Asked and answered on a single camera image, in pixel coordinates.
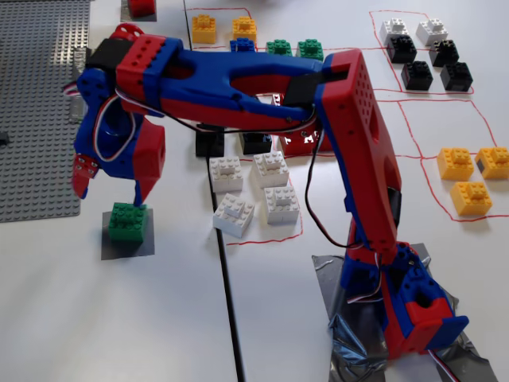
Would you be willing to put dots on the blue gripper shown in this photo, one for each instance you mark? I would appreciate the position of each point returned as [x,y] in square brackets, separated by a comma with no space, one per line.
[148,159]

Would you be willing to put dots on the green building block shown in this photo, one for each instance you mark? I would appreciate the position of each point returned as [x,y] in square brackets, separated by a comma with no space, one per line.
[310,48]
[128,223]
[279,47]

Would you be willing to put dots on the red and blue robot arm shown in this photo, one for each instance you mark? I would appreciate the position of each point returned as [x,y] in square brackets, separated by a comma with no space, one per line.
[358,139]

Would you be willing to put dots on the grey square tape marker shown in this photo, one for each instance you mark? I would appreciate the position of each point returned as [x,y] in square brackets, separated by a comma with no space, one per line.
[127,251]

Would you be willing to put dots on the black building block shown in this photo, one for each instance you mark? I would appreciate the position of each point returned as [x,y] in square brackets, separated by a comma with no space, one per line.
[256,145]
[210,144]
[402,49]
[444,53]
[457,77]
[416,76]

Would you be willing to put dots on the white building block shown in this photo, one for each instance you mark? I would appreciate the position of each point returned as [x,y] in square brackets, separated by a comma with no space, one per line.
[281,206]
[271,170]
[391,28]
[226,175]
[429,31]
[234,217]

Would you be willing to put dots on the red building block on tape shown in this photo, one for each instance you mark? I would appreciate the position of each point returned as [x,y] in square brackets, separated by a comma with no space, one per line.
[142,7]

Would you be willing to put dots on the yellow building block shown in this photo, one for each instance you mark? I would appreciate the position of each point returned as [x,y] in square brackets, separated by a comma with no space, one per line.
[204,30]
[244,28]
[472,199]
[495,163]
[455,164]

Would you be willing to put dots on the blue building block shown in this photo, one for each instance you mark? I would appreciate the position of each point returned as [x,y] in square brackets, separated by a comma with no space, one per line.
[243,44]

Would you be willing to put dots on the grey studded building baseplate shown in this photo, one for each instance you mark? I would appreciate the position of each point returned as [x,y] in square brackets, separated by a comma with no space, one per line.
[36,119]

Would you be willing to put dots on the small black object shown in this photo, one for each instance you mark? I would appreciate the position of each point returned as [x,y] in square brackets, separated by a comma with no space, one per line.
[3,139]

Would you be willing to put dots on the wrinkled grey duct tape strip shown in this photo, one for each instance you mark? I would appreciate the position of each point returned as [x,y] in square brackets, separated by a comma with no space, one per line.
[75,109]

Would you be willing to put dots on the crumpled grey duct tape sheet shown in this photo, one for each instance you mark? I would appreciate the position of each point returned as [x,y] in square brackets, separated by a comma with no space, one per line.
[350,314]

